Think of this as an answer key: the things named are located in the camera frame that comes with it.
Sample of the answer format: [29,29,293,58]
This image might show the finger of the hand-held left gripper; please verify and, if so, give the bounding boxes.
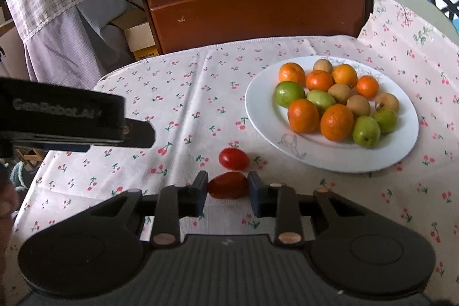
[122,119,156,149]

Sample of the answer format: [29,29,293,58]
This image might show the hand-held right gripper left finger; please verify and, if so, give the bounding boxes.
[91,170,209,249]

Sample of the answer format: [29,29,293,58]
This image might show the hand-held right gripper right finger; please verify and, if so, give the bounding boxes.
[247,171,374,245]

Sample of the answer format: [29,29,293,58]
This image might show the red cherry tomato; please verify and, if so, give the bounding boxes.
[207,171,249,200]
[219,147,250,171]

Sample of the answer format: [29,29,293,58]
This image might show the white plate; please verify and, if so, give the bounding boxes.
[244,56,419,173]

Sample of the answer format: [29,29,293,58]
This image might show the large green jujube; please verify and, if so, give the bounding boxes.
[275,81,306,109]

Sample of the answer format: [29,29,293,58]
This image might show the small orange mandarin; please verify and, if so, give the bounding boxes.
[306,70,334,91]
[356,75,380,99]

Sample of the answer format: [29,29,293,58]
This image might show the round brown longan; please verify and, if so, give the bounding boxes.
[374,93,400,114]
[328,84,352,105]
[313,59,333,74]
[346,94,372,117]

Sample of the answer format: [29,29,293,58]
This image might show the person's left hand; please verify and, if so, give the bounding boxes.
[0,184,18,221]

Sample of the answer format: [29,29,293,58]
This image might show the cherry print tablecloth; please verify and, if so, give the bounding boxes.
[7,35,459,292]

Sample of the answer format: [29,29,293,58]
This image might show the dark fuzzy slippers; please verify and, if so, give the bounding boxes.
[9,161,40,192]

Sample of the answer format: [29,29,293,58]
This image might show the purple hanging cloth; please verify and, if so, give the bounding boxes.
[23,0,135,91]

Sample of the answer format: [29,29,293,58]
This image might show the open cardboard box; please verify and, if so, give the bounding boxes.
[108,7,159,61]

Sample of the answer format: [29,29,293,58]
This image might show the brown wooden headboard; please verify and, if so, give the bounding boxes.
[125,0,382,55]

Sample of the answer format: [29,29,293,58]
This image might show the floral print cloth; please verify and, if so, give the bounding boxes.
[358,0,459,84]

